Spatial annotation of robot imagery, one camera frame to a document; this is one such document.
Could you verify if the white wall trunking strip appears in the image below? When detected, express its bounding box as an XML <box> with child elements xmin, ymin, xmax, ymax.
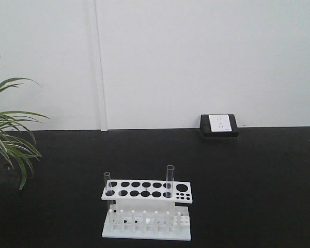
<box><xmin>94</xmin><ymin>1</ymin><xmax>108</xmax><ymax>131</ymax></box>

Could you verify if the short glass test tube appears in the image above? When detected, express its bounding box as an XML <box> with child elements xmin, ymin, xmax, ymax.
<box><xmin>103</xmin><ymin>172</ymin><xmax>113</xmax><ymax>210</ymax></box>

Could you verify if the tall glass test tube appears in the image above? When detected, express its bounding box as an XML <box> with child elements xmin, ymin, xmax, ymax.
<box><xmin>165</xmin><ymin>165</ymin><xmax>175</xmax><ymax>198</ymax></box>

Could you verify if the green potted plant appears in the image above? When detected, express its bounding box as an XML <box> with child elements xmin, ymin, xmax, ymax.
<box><xmin>0</xmin><ymin>72</ymin><xmax>50</xmax><ymax>191</ymax></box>

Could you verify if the white test tube rack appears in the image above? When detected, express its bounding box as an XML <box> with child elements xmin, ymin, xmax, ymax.
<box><xmin>101</xmin><ymin>179</ymin><xmax>193</xmax><ymax>241</ymax></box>

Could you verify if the black socket box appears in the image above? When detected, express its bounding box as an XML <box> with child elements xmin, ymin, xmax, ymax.
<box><xmin>199</xmin><ymin>114</ymin><xmax>239</xmax><ymax>138</ymax></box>

